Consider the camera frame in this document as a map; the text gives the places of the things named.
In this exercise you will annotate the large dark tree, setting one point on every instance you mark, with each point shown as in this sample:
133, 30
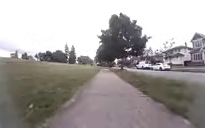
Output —
123, 36

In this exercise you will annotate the grey concrete path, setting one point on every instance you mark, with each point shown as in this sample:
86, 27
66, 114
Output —
113, 103

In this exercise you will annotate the white car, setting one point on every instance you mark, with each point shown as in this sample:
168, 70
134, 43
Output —
161, 66
143, 65

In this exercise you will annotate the row of distant trees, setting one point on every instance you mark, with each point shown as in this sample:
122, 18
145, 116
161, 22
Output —
58, 56

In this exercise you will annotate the wide grass field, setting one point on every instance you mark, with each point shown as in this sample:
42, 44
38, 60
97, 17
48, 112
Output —
50, 80

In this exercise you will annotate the grass strip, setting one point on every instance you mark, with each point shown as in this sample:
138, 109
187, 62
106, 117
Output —
163, 88

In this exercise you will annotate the pale house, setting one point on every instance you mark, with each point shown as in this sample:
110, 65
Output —
178, 56

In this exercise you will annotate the grey asphalt road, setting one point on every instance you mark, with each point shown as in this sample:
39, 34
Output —
193, 77

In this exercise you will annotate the grass lawn beyond road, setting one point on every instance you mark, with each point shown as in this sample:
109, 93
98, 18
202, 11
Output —
196, 69

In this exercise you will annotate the grey house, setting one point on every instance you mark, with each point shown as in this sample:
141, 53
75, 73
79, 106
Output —
201, 50

